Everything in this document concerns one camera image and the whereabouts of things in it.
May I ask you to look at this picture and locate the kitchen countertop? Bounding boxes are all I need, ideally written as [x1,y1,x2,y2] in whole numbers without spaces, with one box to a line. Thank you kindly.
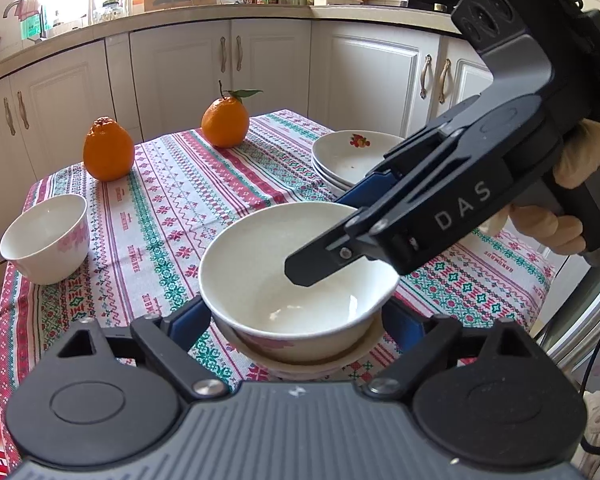
[0,2,481,88]

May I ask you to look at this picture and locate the white bowl with pink print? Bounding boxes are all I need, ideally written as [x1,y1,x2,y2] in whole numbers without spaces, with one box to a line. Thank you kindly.
[198,202,402,367]
[230,317,382,381]
[0,194,90,286]

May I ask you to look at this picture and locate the person's right hand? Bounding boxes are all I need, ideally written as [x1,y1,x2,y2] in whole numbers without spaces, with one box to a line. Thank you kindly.
[509,120,600,257]

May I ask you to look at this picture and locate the orange with green leaf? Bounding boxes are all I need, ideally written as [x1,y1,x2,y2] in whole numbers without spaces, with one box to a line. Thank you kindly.
[201,80,263,149]

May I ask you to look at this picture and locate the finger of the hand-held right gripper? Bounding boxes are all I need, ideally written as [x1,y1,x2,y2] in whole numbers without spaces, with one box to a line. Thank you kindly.
[284,160,467,289]
[335,117,473,209]

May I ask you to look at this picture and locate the white kitchen cabinets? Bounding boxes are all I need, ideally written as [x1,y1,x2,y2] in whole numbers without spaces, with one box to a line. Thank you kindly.
[0,17,496,271]

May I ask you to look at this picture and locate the chrome faucet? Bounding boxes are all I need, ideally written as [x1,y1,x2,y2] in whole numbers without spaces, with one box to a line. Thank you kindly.
[2,0,48,38]

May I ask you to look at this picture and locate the green package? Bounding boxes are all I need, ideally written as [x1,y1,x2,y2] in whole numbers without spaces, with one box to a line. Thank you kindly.
[22,12,46,38]

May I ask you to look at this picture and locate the black cable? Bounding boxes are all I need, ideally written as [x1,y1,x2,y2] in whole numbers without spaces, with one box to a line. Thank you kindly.
[579,270,600,456]

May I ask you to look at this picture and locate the patterned tablecloth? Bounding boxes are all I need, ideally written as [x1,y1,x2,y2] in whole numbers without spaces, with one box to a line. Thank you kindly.
[0,109,556,466]

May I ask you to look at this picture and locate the glass jar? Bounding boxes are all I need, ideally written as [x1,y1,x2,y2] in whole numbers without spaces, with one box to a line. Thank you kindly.
[92,0,126,23]

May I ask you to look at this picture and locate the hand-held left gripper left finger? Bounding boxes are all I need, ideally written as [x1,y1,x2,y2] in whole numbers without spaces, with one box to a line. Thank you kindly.
[55,296,230,402]

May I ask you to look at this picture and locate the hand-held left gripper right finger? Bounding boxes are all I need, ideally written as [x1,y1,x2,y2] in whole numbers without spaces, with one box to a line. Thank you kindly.
[369,297,531,401]

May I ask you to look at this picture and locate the orange with bumpy top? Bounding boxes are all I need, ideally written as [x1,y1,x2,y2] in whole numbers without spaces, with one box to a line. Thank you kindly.
[83,116,135,182]

